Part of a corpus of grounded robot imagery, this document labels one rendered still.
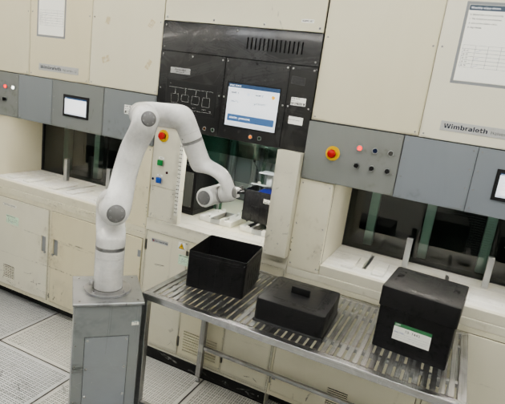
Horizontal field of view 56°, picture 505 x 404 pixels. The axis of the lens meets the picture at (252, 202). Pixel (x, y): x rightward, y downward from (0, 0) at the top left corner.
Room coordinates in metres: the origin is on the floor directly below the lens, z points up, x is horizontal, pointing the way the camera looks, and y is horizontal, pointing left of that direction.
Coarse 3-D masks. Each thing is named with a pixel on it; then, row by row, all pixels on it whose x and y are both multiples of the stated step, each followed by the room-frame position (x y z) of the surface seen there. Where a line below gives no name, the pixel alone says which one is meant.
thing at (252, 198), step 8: (272, 176) 2.64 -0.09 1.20; (256, 184) 2.69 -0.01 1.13; (272, 184) 2.65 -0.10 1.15; (248, 192) 2.60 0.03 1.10; (256, 192) 2.58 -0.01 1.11; (248, 200) 2.60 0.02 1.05; (256, 200) 2.58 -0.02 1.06; (264, 200) 2.56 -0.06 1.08; (248, 208) 2.60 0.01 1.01; (256, 208) 2.58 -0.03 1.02; (264, 208) 2.56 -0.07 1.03; (248, 216) 2.59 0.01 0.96; (256, 216) 2.58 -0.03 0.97; (264, 216) 2.56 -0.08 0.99
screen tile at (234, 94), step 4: (232, 92) 2.45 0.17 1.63; (236, 92) 2.44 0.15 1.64; (240, 92) 2.43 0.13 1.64; (244, 92) 2.42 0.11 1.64; (232, 96) 2.45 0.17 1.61; (236, 96) 2.44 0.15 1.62; (240, 96) 2.43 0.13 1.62; (244, 96) 2.42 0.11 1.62; (248, 100) 2.41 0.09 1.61; (228, 104) 2.45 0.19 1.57; (232, 104) 2.44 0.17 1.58; (236, 104) 2.43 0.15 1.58; (240, 104) 2.43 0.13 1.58; (244, 104) 2.42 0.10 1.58; (248, 104) 2.41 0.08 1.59; (228, 108) 2.45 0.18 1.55; (232, 108) 2.44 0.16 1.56; (236, 108) 2.43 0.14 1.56; (240, 108) 2.42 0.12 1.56; (244, 108) 2.42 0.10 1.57; (248, 108) 2.41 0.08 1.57; (240, 112) 2.42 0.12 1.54; (244, 112) 2.41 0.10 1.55; (248, 112) 2.41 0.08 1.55
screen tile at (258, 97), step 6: (258, 96) 2.39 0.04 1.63; (264, 96) 2.38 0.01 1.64; (270, 96) 2.36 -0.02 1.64; (276, 96) 2.35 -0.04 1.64; (264, 102) 2.38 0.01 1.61; (270, 102) 2.36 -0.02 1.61; (276, 102) 2.35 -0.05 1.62; (252, 108) 2.40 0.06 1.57; (258, 108) 2.39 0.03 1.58; (264, 108) 2.37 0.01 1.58; (270, 108) 2.36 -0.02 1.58; (252, 114) 2.40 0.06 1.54; (258, 114) 2.38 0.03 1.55; (264, 114) 2.37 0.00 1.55; (270, 114) 2.36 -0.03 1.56
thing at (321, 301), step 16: (272, 288) 1.88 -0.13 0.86; (288, 288) 1.90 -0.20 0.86; (304, 288) 1.92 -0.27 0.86; (320, 288) 1.95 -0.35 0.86; (256, 304) 1.77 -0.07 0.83; (272, 304) 1.74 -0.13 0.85; (288, 304) 1.74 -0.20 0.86; (304, 304) 1.76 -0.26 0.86; (320, 304) 1.78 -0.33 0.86; (336, 304) 1.86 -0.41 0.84; (256, 320) 1.76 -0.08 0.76; (272, 320) 1.74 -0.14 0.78; (288, 320) 1.71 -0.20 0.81; (304, 320) 1.69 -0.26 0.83; (320, 320) 1.67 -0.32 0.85; (304, 336) 1.68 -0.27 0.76; (320, 336) 1.67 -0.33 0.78
